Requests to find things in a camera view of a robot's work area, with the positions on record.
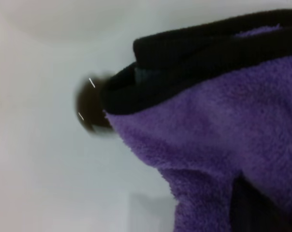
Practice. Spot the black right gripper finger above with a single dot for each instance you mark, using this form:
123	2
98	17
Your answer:
247	212

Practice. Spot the dark brown liquid stain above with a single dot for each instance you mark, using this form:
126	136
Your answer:
89	106

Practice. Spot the purple cloth with black edge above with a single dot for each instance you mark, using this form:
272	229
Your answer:
208	125

